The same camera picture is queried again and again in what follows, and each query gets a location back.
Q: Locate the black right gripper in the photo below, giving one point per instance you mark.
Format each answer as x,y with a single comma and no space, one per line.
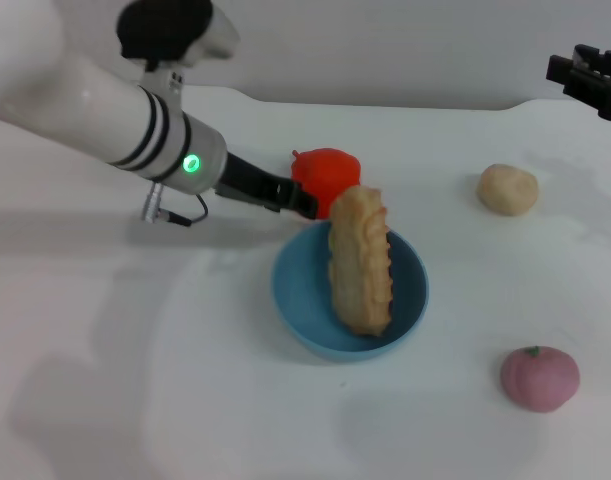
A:
605,90

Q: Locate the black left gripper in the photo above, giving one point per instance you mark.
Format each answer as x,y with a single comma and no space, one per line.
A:
250,182

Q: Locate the orange striped bread roll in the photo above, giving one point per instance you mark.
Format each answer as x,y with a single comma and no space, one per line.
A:
362,265

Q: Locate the blue bowl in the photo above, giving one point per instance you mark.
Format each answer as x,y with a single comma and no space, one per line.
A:
305,295

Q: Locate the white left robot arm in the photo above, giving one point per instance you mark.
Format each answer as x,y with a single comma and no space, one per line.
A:
85,110

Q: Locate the red toy pepper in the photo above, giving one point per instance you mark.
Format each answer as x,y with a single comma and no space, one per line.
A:
325,172

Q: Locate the pink toy peach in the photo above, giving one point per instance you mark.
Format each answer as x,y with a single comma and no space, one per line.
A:
540,380

